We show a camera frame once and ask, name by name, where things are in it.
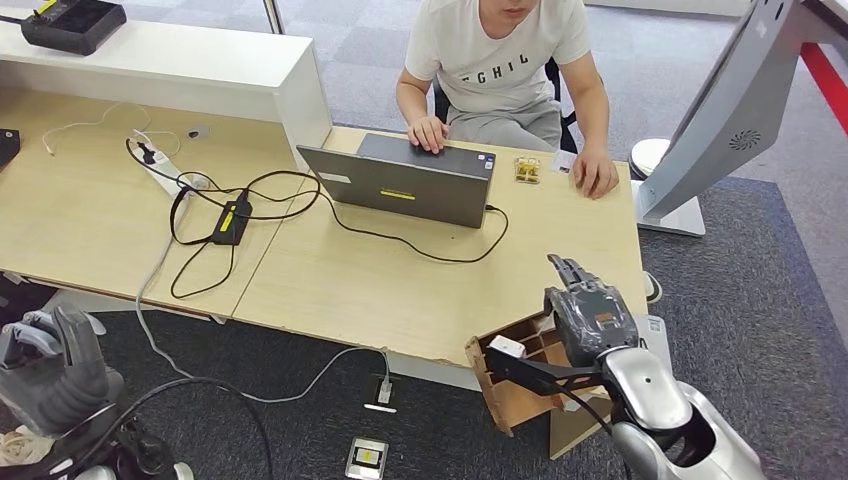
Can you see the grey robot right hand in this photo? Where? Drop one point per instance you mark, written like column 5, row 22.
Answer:
column 590, row 321

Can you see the person's right hand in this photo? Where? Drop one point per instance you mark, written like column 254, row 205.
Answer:
column 430, row 135

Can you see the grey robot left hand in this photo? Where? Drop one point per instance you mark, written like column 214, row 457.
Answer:
column 79, row 344

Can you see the person's left hand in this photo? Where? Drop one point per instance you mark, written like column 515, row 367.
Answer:
column 596, row 175

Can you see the white ID card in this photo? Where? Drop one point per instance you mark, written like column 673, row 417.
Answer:
column 563, row 162

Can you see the wooden compartment organizer box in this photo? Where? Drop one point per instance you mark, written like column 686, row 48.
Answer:
column 510, row 401

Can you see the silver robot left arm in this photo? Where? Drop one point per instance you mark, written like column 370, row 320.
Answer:
column 73, row 407

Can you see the person's left forearm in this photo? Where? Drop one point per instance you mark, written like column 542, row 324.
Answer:
column 596, row 122

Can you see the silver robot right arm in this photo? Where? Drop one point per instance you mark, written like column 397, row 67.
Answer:
column 656, row 391

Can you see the person's right forearm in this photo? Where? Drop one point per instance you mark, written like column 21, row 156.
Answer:
column 411, row 102

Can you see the white card reader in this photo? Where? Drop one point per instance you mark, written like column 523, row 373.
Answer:
column 656, row 331

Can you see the person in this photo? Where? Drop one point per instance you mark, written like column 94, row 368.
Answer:
column 497, row 66

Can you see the black office chair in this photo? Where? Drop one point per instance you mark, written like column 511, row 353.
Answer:
column 568, row 136

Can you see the white round disc base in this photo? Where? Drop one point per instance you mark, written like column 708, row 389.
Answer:
column 646, row 158

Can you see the grey laptop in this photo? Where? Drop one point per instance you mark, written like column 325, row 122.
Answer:
column 397, row 179

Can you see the small clear box yellow contents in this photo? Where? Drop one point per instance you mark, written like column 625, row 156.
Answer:
column 528, row 171

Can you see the small white rounded object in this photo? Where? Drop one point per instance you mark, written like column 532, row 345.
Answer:
column 654, row 289

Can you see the beige crumpled cloth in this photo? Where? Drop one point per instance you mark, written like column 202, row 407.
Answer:
column 25, row 449

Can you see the light wood desk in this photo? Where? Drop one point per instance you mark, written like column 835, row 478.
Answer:
column 371, row 291
column 79, row 218

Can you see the grey kiosk stand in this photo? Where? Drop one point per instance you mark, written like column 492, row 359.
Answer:
column 729, row 112

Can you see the white power strip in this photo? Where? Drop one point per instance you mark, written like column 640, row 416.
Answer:
column 166, row 173

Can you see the black power adapter yellow label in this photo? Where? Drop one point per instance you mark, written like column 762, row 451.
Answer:
column 230, row 224

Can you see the metal pole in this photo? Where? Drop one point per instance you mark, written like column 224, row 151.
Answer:
column 273, row 16

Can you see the small clear round disc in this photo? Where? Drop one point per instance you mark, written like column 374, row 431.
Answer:
column 201, row 181

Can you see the flat black object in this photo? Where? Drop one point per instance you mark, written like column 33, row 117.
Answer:
column 6, row 149

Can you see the floor power socket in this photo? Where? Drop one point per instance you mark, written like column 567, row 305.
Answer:
column 370, row 397

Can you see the red bar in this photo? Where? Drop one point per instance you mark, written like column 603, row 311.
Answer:
column 828, row 83

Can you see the silver floor box lid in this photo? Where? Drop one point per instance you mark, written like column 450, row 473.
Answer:
column 366, row 458

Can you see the white counter shelf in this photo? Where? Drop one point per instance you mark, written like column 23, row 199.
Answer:
column 166, row 60

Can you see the black device with yellow sticker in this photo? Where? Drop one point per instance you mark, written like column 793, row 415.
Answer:
column 73, row 30

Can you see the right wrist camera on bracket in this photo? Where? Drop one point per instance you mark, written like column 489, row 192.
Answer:
column 530, row 374

